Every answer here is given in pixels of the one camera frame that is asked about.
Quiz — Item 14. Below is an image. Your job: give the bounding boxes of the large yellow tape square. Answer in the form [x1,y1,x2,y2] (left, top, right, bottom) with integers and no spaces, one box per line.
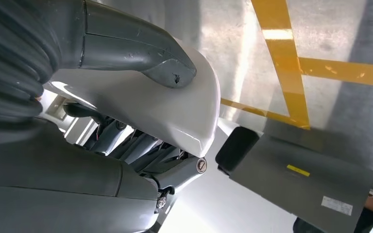
[220,0,311,130]

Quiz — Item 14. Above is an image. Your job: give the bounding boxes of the grey laptop computer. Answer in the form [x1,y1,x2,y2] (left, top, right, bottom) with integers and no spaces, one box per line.
[230,133,373,233]

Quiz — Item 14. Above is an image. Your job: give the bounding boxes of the black cylindrical speaker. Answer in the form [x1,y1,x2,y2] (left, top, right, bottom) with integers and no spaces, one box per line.
[215,126,260,176]

